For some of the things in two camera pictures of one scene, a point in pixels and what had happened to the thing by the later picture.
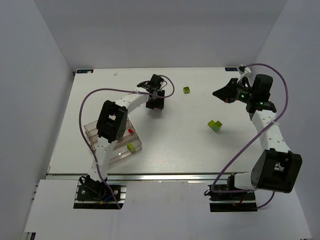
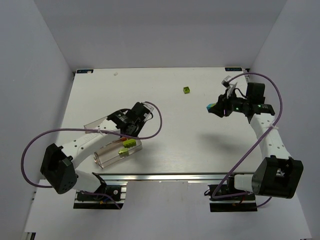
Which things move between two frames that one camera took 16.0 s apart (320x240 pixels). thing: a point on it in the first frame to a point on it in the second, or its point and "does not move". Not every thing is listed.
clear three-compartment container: x=129 y=144 does not move
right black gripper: x=232 y=90 to x=222 y=107
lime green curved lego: x=130 y=146 to x=123 y=151
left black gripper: x=155 y=104 to x=130 y=128
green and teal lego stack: x=215 y=126 to x=210 y=105
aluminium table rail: x=141 y=177 does not move
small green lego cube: x=186 y=90 does not move
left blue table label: x=84 y=71 does not move
